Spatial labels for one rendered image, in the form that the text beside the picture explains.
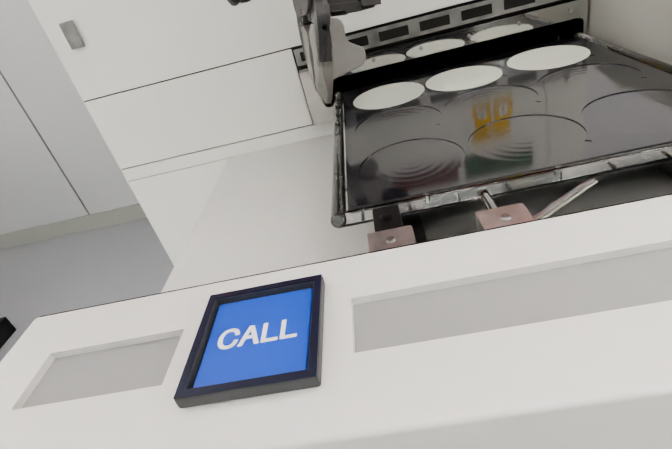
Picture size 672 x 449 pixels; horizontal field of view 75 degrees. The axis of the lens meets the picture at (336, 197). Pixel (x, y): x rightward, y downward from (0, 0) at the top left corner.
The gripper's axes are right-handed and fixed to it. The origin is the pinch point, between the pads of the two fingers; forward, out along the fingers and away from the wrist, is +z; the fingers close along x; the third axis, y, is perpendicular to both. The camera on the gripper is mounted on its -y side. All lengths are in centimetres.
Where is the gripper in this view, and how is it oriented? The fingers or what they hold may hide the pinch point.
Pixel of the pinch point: (320, 93)
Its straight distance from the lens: 53.0
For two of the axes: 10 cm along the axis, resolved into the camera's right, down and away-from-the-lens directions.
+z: 1.3, 9.3, 3.4
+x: -3.0, -2.9, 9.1
